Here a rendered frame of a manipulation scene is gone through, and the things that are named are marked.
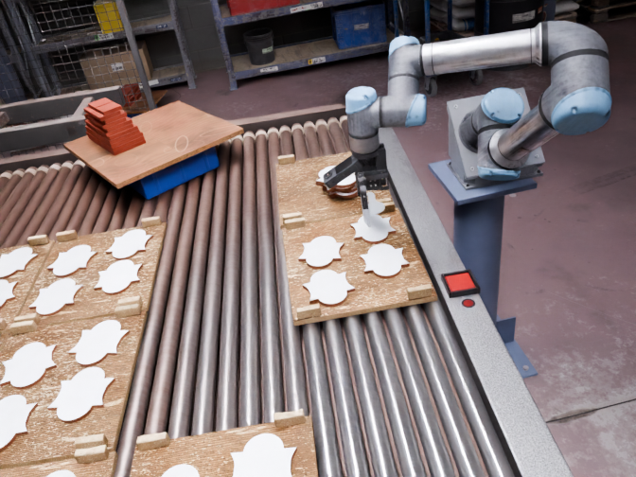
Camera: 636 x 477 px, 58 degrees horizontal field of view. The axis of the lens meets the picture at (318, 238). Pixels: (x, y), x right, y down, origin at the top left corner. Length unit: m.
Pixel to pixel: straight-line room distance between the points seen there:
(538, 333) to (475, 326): 1.33
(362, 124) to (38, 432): 0.99
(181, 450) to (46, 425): 0.32
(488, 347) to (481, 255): 0.83
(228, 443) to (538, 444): 0.57
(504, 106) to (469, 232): 0.51
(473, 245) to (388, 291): 0.72
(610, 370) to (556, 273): 0.61
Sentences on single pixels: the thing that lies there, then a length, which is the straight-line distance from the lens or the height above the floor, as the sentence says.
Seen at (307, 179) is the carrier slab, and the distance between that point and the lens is 1.92.
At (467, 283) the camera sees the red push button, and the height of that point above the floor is 0.93.
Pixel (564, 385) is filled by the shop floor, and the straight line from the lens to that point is 2.49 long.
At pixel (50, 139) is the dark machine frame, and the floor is 0.96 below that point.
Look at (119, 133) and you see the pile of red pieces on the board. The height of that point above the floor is 1.11.
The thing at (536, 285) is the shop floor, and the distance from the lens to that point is 2.91.
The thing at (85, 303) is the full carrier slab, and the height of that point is 0.94.
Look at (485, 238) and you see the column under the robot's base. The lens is 2.06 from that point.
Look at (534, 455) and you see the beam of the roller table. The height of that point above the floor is 0.91.
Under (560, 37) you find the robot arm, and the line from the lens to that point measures 1.40.
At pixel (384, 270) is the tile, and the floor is 0.95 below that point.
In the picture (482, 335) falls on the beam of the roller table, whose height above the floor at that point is 0.91.
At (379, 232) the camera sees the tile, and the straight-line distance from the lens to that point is 1.59.
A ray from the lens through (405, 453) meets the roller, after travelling 1.13.
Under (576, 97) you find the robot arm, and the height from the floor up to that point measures 1.35.
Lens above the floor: 1.85
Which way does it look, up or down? 35 degrees down
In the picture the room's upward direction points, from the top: 9 degrees counter-clockwise
